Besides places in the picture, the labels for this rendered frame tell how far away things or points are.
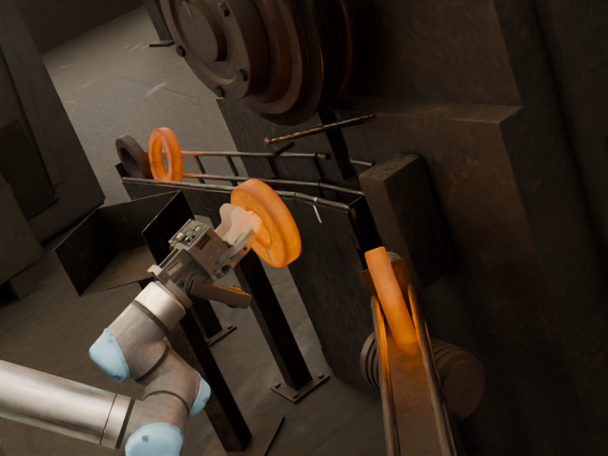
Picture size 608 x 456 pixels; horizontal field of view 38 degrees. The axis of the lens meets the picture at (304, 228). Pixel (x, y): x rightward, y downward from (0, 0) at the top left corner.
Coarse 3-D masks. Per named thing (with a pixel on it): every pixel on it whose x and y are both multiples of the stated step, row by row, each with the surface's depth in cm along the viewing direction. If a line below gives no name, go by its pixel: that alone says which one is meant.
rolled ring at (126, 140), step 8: (120, 136) 269; (128, 136) 266; (120, 144) 268; (128, 144) 263; (136, 144) 263; (120, 152) 273; (128, 152) 275; (136, 152) 262; (144, 152) 263; (120, 160) 277; (128, 160) 276; (136, 160) 263; (144, 160) 262; (128, 168) 276; (136, 168) 276; (144, 168) 263; (136, 176) 275; (144, 176) 265; (152, 176) 266
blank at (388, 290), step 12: (372, 252) 132; (384, 252) 131; (372, 264) 130; (384, 264) 129; (372, 276) 129; (384, 276) 128; (384, 288) 127; (396, 288) 127; (384, 300) 127; (396, 300) 127; (396, 312) 127; (408, 312) 128; (396, 324) 128; (408, 324) 128; (396, 336) 129; (408, 336) 129
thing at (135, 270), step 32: (96, 224) 221; (128, 224) 222; (160, 224) 201; (64, 256) 209; (96, 256) 219; (128, 256) 221; (160, 256) 199; (96, 288) 211; (192, 320) 220; (192, 352) 219; (224, 384) 229; (224, 416) 228; (224, 448) 234; (256, 448) 231
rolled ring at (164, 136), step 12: (156, 132) 254; (168, 132) 250; (156, 144) 258; (168, 144) 247; (156, 156) 260; (168, 156) 248; (180, 156) 248; (156, 168) 260; (168, 168) 250; (180, 168) 249; (168, 180) 251; (180, 180) 251
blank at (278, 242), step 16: (240, 192) 144; (256, 192) 141; (272, 192) 141; (256, 208) 142; (272, 208) 139; (272, 224) 140; (288, 224) 140; (256, 240) 149; (272, 240) 143; (288, 240) 140; (272, 256) 146; (288, 256) 142
